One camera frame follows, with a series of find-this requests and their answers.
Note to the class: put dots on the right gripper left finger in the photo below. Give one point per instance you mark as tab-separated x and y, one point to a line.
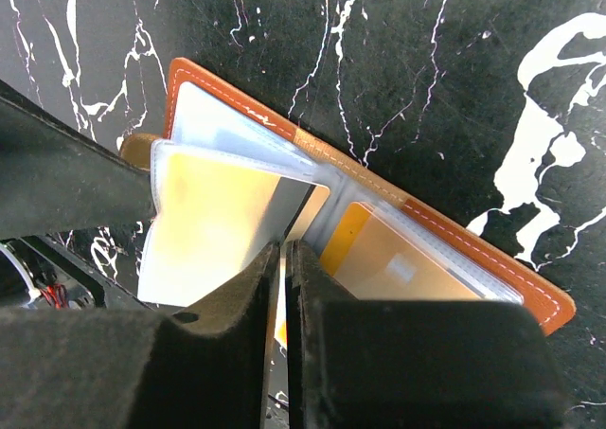
203	367

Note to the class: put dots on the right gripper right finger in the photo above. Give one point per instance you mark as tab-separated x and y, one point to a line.
412	364

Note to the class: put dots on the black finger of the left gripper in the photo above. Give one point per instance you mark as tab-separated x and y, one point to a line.
54	179

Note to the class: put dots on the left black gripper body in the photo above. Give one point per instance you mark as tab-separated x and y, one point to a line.
37	273

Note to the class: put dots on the brown leather card holder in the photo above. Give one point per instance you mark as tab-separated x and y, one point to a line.
207	115

